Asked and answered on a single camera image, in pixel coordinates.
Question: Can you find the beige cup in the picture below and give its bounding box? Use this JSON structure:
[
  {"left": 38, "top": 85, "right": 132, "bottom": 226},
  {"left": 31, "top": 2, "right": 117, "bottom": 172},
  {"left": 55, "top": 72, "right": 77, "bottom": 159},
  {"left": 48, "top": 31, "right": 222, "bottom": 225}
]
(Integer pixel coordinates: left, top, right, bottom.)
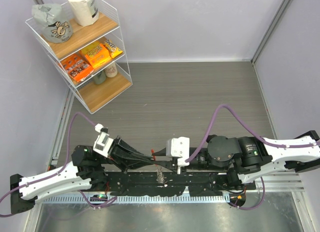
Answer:
[{"left": 103, "top": 62, "right": 118, "bottom": 78}]

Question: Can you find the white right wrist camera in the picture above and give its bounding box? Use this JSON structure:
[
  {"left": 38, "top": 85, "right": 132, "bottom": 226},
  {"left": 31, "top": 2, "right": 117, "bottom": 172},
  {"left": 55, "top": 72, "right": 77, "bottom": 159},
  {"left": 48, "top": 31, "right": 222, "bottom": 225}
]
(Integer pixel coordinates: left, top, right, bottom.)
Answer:
[{"left": 165, "top": 137, "right": 190, "bottom": 174}]

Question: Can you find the red handled crescent blade keychain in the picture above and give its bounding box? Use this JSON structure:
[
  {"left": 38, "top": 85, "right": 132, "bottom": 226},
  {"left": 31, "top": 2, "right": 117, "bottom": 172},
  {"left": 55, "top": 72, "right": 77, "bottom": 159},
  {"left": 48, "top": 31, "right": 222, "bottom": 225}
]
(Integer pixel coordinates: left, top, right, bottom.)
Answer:
[{"left": 151, "top": 149, "right": 165, "bottom": 184}]

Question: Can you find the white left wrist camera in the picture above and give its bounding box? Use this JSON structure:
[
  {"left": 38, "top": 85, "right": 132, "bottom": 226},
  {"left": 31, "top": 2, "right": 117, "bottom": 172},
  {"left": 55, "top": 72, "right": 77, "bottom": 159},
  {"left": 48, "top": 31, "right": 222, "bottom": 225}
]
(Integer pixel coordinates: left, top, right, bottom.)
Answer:
[{"left": 93, "top": 123, "right": 114, "bottom": 158}]

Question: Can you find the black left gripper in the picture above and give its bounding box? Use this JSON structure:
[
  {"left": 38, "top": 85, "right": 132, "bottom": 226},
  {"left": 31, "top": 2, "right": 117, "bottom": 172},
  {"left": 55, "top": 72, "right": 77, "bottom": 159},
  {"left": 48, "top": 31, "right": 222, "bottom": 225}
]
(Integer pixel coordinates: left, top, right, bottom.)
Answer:
[{"left": 97, "top": 134, "right": 156, "bottom": 173}]

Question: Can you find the white slotted cable duct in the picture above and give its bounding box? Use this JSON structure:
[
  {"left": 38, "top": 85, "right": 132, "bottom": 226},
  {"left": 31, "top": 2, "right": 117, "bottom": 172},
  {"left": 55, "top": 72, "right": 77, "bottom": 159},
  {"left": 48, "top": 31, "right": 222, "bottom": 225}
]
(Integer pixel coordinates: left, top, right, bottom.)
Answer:
[{"left": 43, "top": 193, "right": 230, "bottom": 204}]

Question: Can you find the orange yellow snack box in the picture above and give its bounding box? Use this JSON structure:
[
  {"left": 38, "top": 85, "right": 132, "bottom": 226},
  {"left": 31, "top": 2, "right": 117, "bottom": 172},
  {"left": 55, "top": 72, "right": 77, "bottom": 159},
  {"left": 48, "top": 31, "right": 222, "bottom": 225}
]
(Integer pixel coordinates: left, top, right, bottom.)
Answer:
[{"left": 79, "top": 41, "right": 112, "bottom": 69}]

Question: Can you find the grey paper bag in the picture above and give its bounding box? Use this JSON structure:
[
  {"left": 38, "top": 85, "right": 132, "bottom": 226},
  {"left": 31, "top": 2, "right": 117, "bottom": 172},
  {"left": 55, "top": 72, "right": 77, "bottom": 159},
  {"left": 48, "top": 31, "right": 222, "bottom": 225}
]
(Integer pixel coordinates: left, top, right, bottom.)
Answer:
[{"left": 31, "top": 3, "right": 73, "bottom": 43}]

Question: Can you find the white wire shelf unit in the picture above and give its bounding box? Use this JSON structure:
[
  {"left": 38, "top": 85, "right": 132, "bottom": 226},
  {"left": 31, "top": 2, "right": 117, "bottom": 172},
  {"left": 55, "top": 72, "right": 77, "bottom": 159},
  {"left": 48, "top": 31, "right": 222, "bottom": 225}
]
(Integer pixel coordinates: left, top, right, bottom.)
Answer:
[{"left": 26, "top": 0, "right": 133, "bottom": 114}]

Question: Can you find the yellow candy bag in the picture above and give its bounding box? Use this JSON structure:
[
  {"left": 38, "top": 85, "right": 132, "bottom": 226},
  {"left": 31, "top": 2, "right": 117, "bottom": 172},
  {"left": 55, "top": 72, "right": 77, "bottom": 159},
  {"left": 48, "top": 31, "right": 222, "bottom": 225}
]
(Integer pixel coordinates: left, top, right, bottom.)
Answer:
[{"left": 102, "top": 39, "right": 123, "bottom": 59}]

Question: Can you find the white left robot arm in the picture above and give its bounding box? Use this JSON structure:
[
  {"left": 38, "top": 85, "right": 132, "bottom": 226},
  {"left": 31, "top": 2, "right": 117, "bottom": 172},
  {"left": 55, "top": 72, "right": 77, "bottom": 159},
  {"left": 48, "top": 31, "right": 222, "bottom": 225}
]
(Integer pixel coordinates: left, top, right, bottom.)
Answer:
[{"left": 10, "top": 133, "right": 155, "bottom": 215}]

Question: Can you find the white paper bag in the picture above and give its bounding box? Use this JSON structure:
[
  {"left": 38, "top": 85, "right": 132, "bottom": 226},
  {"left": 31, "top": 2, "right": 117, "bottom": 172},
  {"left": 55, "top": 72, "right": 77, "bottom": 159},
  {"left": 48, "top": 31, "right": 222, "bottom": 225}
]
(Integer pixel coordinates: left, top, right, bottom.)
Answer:
[{"left": 67, "top": 0, "right": 99, "bottom": 26}]

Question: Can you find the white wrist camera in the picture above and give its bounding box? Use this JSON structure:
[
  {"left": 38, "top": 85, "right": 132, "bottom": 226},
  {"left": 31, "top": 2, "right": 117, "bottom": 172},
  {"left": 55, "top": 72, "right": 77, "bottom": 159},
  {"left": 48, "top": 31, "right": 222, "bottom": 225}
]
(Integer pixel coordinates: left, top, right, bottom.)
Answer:
[
  {"left": 165, "top": 137, "right": 190, "bottom": 174},
  {"left": 93, "top": 123, "right": 114, "bottom": 158}
]

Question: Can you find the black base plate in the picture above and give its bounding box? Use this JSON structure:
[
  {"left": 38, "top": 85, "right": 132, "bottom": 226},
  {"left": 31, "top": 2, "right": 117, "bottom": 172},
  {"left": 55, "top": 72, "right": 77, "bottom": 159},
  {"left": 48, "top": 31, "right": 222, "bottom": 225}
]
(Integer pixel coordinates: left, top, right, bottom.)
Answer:
[{"left": 82, "top": 171, "right": 256, "bottom": 198}]

